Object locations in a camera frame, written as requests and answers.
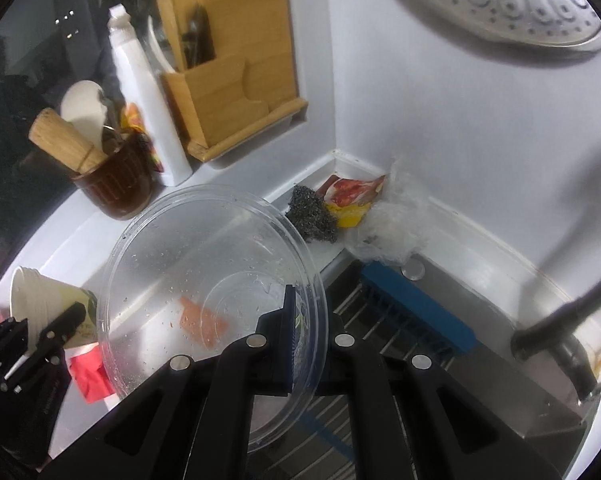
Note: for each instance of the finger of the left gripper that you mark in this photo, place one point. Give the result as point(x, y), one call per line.
point(49, 349)
point(13, 343)

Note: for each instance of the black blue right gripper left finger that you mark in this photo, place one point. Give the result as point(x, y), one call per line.
point(190, 419)

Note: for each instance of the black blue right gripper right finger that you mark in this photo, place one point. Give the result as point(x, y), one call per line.
point(408, 423)

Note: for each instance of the white paper cup stack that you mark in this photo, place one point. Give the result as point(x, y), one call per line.
point(40, 300)

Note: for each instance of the clear plastic lid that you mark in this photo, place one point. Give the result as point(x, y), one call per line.
point(226, 250)

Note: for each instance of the clear plastic bag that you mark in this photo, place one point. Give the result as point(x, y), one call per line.
point(397, 225)

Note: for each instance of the orange paper scrap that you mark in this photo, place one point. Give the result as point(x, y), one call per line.
point(203, 326)

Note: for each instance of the blue sink drying rack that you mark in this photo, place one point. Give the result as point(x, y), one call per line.
point(377, 304)

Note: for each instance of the black sink faucet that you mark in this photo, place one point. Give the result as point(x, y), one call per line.
point(555, 334)

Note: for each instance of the brown ceramic utensil jar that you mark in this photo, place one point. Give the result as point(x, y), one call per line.
point(122, 185)

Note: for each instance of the steel wool scrubber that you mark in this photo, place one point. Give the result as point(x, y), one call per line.
point(310, 216)

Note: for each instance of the red yellow snack wrapper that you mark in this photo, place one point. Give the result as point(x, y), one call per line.
point(349, 200)

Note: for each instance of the white spatula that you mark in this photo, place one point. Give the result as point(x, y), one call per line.
point(82, 107)

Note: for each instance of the white spray bottle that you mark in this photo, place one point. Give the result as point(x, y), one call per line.
point(143, 93)

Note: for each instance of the dark window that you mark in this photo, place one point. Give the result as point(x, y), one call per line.
point(45, 47)

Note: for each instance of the wooden utensil holder box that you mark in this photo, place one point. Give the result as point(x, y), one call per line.
point(235, 70)

